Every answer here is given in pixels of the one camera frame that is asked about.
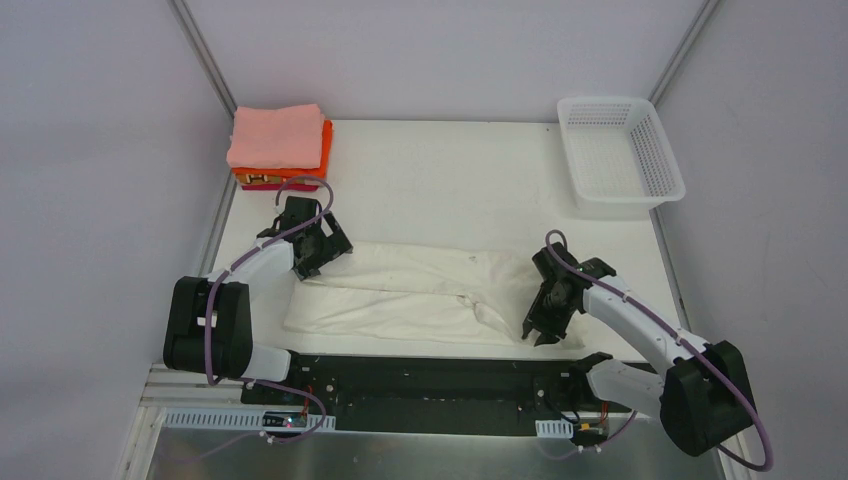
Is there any cream white t shirt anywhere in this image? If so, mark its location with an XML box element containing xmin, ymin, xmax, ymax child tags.
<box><xmin>283</xmin><ymin>240</ymin><xmax>584</xmax><ymax>349</ymax></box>

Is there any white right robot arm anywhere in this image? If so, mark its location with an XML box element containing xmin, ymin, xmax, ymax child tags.
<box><xmin>522</xmin><ymin>242</ymin><xmax>763</xmax><ymax>456</ymax></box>

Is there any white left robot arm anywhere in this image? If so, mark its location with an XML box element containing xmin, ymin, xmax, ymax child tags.
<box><xmin>163</xmin><ymin>196</ymin><xmax>353</xmax><ymax>405</ymax></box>

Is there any magenta folded t shirt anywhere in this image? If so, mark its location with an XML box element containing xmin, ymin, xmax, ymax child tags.
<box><xmin>240</xmin><ymin>183</ymin><xmax>322</xmax><ymax>192</ymax></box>

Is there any orange folded t shirt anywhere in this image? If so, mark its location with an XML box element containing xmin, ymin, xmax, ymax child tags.
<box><xmin>231</xmin><ymin>119</ymin><xmax>335</xmax><ymax>180</ymax></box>

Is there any brown patterned folded t shirt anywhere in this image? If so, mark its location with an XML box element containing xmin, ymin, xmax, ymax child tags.
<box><xmin>235</xmin><ymin>173</ymin><xmax>321</xmax><ymax>189</ymax></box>

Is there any pink folded t shirt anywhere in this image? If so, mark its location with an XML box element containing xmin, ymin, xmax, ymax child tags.
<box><xmin>226</xmin><ymin>104</ymin><xmax>325</xmax><ymax>169</ymax></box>

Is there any white plastic basket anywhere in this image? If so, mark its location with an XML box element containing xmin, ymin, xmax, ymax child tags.
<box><xmin>556</xmin><ymin>96</ymin><xmax>686</xmax><ymax>220</ymax></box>

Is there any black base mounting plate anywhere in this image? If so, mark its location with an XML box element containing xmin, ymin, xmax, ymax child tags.
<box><xmin>240</xmin><ymin>355</ymin><xmax>625</xmax><ymax>436</ymax></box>

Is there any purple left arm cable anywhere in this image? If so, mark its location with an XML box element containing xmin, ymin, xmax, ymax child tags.
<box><xmin>165</xmin><ymin>176</ymin><xmax>335</xmax><ymax>462</ymax></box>

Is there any right white cable duct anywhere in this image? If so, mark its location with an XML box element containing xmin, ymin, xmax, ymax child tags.
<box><xmin>535</xmin><ymin>419</ymin><xmax>574</xmax><ymax>440</ymax></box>

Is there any white cable duct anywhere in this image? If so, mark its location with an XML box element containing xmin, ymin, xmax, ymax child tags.
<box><xmin>535</xmin><ymin>419</ymin><xmax>574</xmax><ymax>440</ymax></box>
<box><xmin>162</xmin><ymin>408</ymin><xmax>336</xmax><ymax>434</ymax></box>

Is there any aluminium frame rail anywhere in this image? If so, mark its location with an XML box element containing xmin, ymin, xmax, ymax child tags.
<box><xmin>142</xmin><ymin>356</ymin><xmax>597</xmax><ymax>416</ymax></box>

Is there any left white cable duct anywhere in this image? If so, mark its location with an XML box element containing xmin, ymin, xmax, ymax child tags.
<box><xmin>162</xmin><ymin>408</ymin><xmax>336</xmax><ymax>434</ymax></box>

